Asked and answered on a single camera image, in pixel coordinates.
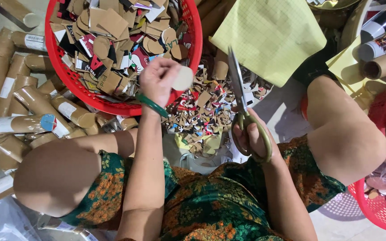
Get person's right hand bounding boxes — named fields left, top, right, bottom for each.
left=233, top=108, right=276, bottom=163

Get person's left hand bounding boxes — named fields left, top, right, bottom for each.
left=139, top=57, right=183, bottom=108

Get round cardboard disc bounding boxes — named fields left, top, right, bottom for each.
left=172, top=66, right=194, bottom=91

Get brass handled scissors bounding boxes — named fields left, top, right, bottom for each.
left=227, top=46, right=273, bottom=164

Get green bangle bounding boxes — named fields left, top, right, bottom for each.
left=135, top=93, right=170, bottom=118

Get pile of cut cardboard pieces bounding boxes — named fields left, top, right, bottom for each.
left=50, top=0, right=193, bottom=101

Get heap of cardboard scraps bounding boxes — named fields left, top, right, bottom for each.
left=162, top=65, right=275, bottom=158

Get large red plastic basket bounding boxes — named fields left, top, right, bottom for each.
left=44, top=0, right=203, bottom=116

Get white plastic bag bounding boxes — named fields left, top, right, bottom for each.
left=179, top=152, right=234, bottom=175

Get yellow grid paper sheet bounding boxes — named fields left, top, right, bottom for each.
left=209, top=0, right=328, bottom=88

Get heap of brown cardboard tubes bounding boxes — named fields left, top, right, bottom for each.
left=0, top=0, right=141, bottom=171

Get person's green floral garment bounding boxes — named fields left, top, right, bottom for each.
left=59, top=135, right=347, bottom=241

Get person's left leg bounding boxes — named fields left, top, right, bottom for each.
left=13, top=128, right=139, bottom=218

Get plain yellow paper sheet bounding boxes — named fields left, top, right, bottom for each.
left=326, top=36, right=386, bottom=101

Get open brown cardboard tube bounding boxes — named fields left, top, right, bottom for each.
left=362, top=50, right=386, bottom=80

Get black and white printed tube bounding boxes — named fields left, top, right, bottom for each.
left=360, top=0, right=386, bottom=44

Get colourful printed tube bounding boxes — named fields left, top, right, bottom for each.
left=357, top=29, right=386, bottom=62

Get clear plastic bags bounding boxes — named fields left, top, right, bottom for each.
left=0, top=196, right=51, bottom=241

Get red basket with plastic bag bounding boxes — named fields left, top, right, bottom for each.
left=348, top=177, right=386, bottom=233

